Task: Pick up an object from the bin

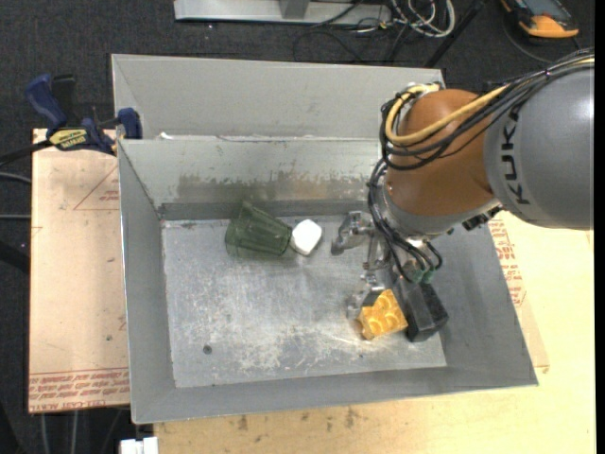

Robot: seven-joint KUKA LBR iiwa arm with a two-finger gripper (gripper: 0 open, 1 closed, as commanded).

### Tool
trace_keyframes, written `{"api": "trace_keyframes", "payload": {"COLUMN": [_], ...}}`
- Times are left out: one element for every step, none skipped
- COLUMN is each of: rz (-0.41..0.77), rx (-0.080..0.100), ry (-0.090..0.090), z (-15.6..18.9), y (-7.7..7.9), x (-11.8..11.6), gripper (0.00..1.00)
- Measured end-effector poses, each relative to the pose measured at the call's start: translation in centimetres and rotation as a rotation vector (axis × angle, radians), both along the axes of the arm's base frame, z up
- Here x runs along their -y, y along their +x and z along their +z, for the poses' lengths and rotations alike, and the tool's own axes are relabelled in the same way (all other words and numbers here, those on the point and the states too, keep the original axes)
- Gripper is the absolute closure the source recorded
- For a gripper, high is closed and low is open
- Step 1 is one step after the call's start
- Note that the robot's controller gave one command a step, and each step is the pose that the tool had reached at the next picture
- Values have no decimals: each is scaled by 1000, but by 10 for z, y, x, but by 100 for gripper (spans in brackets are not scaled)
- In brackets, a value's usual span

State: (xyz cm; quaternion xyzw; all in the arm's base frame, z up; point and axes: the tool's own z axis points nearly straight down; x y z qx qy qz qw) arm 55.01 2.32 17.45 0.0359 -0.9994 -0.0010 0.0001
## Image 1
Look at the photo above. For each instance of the yellow toy brick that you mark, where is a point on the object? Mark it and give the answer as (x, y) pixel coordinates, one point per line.
(383, 317)

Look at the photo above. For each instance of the clear green ribbed cup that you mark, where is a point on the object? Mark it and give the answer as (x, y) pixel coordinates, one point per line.
(257, 234)

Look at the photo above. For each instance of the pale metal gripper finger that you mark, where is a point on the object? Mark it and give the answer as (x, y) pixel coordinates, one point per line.
(352, 229)
(364, 296)

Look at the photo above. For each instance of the black box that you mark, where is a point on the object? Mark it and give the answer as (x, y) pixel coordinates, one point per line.
(425, 312)

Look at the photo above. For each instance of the brown cardboard board, red print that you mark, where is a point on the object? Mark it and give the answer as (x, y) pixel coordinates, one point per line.
(75, 277)

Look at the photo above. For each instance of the white rounded cube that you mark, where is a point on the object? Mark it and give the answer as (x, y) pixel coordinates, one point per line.
(306, 237)

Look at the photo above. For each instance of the grey metal bin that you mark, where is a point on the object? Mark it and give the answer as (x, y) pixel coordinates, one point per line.
(264, 301)

